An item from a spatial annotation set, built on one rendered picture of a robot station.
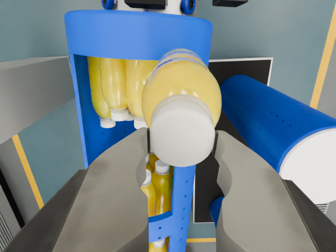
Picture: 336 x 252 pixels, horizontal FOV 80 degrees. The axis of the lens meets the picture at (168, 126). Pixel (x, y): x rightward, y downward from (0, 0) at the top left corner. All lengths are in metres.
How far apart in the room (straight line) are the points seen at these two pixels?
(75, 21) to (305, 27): 1.62
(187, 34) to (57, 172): 1.98
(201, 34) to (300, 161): 0.51
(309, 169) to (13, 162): 2.23
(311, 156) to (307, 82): 1.21
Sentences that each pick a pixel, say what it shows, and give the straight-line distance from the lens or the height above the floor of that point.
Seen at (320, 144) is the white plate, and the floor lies 1.04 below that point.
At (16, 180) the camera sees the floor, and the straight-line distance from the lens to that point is 2.46.
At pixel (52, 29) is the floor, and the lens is 1.75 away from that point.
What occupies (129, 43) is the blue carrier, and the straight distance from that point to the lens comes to 0.32.
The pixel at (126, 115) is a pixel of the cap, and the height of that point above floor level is 1.12.
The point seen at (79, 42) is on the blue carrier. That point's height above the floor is 1.21.
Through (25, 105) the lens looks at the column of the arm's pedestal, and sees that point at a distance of 1.26.
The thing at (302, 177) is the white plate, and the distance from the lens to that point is 0.77.
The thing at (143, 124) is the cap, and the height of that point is 1.17.
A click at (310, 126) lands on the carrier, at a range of 0.74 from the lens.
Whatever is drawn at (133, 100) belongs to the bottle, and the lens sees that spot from 0.39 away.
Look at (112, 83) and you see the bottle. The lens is 0.43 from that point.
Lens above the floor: 1.55
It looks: 66 degrees down
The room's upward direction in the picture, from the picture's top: 179 degrees counter-clockwise
